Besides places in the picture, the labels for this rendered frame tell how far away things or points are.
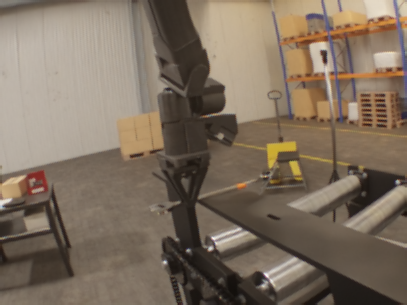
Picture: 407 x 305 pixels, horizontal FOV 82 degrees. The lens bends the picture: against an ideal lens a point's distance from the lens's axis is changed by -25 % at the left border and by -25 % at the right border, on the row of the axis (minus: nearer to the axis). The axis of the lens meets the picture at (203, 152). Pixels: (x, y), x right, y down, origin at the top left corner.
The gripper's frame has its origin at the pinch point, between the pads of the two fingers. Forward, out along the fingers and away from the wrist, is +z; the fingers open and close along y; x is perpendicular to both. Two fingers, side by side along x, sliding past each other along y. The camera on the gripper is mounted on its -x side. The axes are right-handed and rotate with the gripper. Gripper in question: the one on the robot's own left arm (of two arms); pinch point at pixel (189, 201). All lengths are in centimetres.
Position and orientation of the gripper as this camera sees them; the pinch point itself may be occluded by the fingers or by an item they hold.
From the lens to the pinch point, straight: 55.8
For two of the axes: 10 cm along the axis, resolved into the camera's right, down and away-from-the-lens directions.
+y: -4.4, -1.1, 8.9
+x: -8.9, 2.0, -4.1
